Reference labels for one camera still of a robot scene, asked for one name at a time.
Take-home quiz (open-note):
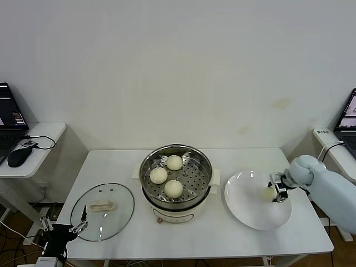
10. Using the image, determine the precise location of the black laptop with dark screen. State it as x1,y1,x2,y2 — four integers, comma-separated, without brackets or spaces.
0,82,30,165

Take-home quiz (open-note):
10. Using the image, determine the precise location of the white round plate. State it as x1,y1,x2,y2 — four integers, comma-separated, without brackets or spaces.
224,170,293,231

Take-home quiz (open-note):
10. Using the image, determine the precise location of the black cable with adapter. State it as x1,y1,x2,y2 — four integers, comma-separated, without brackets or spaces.
305,141,345,237

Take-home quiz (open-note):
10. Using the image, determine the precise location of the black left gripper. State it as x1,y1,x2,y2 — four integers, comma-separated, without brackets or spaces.
39,205,89,258

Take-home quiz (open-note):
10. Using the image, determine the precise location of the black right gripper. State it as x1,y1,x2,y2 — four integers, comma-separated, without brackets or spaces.
267,180,289,204

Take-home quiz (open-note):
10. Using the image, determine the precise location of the white laptop cable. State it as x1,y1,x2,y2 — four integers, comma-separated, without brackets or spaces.
317,140,345,164

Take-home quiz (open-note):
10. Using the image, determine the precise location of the stainless steel steamer basket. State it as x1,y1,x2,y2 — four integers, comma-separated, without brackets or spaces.
139,144,214,205

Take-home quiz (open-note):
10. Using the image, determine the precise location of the white side table with label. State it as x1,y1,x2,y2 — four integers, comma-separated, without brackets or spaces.
311,128,356,243

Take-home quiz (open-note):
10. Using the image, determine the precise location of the black computer mouse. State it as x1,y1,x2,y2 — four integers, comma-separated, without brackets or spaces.
7,148,32,168

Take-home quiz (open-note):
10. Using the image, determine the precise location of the glass lid with cream handle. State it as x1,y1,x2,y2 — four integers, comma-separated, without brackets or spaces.
70,182,135,242

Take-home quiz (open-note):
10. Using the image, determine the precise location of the white floor cable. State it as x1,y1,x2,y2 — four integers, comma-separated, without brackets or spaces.
0,219,42,248

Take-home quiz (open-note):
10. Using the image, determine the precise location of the thin black mouse cable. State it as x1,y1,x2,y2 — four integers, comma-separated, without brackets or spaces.
23,135,56,151

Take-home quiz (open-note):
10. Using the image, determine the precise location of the black laptop with light screen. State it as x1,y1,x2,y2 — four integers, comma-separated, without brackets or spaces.
333,88,356,159

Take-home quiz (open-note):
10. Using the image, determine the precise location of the cream electric cooker base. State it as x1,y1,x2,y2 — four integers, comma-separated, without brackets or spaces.
131,164,221,225

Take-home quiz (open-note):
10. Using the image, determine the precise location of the white side table with mouse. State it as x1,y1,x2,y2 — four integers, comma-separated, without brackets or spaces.
0,122,67,246

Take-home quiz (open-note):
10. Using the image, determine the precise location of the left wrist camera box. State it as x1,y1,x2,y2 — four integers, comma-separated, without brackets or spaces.
36,256,63,267

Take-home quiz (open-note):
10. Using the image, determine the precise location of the white steamed baozi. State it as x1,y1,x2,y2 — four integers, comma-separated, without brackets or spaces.
150,167,169,184
261,186,278,201
166,155,184,171
164,180,184,199

